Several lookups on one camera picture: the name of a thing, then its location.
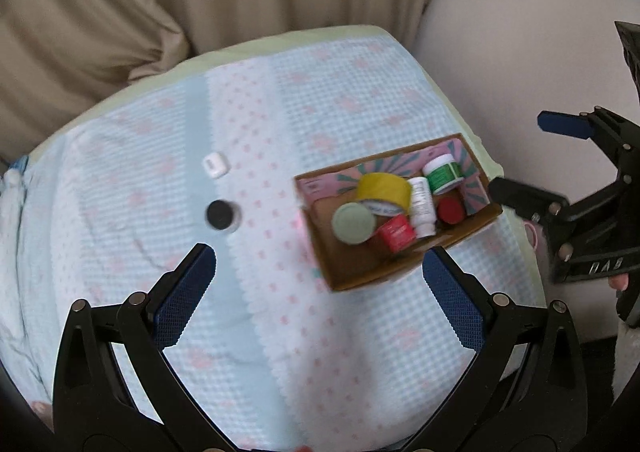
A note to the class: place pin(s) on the red-lidded round jar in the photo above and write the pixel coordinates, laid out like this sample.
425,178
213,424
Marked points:
451,211

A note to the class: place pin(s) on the crumpled light blue blanket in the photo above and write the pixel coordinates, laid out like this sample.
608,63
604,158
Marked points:
12,182

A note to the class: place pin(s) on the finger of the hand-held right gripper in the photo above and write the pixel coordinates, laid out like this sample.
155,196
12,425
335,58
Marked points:
562,124
520,197

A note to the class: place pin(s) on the pale green mattress sheet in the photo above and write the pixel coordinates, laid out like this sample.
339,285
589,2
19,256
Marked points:
440,97

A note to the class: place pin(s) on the pink printed cardboard box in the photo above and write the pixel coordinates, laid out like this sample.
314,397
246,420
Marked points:
350,262

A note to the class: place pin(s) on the pale green round jar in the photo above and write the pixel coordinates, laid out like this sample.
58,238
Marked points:
354,223

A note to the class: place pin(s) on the white earbuds case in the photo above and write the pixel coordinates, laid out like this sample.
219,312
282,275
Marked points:
214,165

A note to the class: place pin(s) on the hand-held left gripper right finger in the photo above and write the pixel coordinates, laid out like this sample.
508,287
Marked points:
452,292

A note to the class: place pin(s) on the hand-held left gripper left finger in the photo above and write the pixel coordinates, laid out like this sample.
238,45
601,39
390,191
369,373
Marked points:
186,289

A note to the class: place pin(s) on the yellow tape roll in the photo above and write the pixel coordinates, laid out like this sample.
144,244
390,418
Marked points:
382,188

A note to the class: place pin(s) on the white-lidded green jar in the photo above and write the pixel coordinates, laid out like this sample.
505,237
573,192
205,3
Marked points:
442,174

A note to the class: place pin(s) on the red rectangular box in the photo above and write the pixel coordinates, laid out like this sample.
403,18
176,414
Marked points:
395,234

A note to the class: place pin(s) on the blue pink printed bed blanket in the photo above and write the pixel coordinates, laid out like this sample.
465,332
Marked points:
150,282

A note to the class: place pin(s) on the person's right hand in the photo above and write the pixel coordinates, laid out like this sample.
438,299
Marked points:
619,282

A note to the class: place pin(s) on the black-lidded round jar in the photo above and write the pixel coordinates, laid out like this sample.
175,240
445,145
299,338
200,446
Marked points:
220,214

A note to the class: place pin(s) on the white plastic bottle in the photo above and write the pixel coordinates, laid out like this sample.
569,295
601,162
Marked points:
422,207

